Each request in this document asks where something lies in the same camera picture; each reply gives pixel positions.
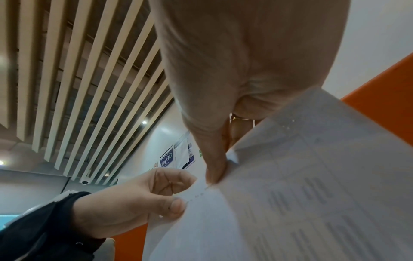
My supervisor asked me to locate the blue wall poster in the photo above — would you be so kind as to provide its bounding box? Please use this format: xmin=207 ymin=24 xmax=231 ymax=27
xmin=159 ymin=148 xmax=175 ymax=169

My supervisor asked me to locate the white printed paper sheet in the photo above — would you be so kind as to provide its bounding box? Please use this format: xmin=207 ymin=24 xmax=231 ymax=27
xmin=142 ymin=86 xmax=413 ymax=261

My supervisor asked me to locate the person's left hand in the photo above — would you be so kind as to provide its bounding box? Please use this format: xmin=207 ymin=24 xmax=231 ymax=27
xmin=72 ymin=168 xmax=197 ymax=240

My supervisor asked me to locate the white wall poster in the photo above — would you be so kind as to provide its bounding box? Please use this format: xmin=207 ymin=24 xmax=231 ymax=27
xmin=173 ymin=132 xmax=197 ymax=170

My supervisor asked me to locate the person's right hand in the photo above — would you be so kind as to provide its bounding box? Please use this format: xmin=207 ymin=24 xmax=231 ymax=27
xmin=150 ymin=0 xmax=351 ymax=185

